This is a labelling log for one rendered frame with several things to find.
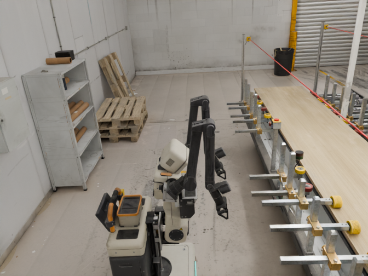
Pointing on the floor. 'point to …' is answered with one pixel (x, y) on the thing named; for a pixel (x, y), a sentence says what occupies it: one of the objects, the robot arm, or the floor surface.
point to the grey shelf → (56, 147)
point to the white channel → (353, 56)
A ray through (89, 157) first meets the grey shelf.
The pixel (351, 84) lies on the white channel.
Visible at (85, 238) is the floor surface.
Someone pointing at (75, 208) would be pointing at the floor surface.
